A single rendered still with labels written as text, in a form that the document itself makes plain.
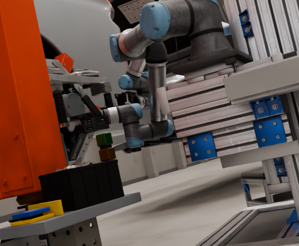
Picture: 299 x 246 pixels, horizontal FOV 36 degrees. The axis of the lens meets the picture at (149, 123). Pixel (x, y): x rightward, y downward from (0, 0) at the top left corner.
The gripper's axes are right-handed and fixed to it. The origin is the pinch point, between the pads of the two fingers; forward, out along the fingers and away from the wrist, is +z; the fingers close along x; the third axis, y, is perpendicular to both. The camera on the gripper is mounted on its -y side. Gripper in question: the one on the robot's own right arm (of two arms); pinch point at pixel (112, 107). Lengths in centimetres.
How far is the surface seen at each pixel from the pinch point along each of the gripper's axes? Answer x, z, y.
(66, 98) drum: -7.6, 22.1, 5.4
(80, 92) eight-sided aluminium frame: -22.1, -5.9, 11.1
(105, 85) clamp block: -0.3, 2.2, 10.4
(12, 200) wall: -612, -466, -92
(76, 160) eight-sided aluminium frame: -19.6, 7.5, -22.5
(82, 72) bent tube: -5.3, 11.2, 17.1
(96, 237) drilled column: 42, 75, -44
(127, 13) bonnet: -159, -279, 134
